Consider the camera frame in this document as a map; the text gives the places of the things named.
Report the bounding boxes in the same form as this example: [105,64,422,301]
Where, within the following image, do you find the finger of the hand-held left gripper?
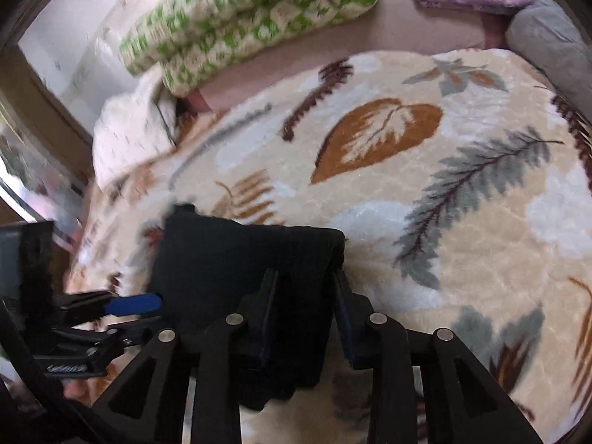
[32,317,160,379]
[54,290,164,323]

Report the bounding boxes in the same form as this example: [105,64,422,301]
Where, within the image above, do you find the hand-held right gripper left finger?
[92,268,281,444]

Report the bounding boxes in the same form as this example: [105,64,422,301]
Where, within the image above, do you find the pink bedsheet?
[176,0,515,114]

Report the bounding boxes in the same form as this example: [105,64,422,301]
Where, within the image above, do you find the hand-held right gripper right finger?
[332,268,544,444]

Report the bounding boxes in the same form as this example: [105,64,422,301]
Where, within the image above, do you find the white twig print pillow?
[91,71,179,191]

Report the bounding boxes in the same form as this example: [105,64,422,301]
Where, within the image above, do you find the black pants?
[148,202,349,413]

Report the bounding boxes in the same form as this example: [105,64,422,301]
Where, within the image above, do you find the green checkered folded quilt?
[118,0,386,96]

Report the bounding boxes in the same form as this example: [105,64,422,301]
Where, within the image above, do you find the grey quilted cover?
[504,0,592,108]

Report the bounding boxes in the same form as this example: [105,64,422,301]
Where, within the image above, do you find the brown wooden door frame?
[0,41,99,186]

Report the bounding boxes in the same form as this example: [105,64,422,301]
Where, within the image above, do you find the leaf print fleece blanket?
[65,48,592,444]

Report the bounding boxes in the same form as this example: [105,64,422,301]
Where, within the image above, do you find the patterned glass door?
[0,102,90,238]

